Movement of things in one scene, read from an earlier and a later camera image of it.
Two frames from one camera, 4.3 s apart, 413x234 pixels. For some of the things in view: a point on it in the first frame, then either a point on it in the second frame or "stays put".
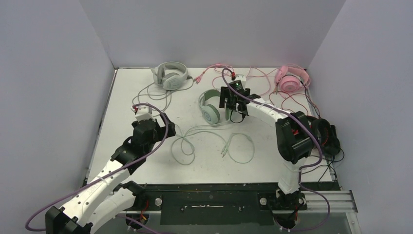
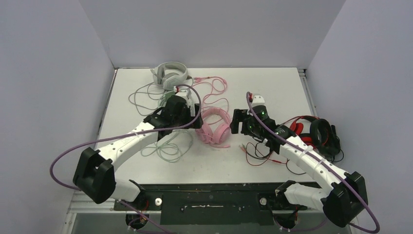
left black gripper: x=162 y=131 to x=195 y=124
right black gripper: x=233 y=101 to x=236 y=121
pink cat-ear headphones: x=290 y=78 to x=215 y=127
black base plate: x=229 y=204 stays put
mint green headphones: x=211 y=113 to x=174 y=145
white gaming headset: x=171 y=75 stays put
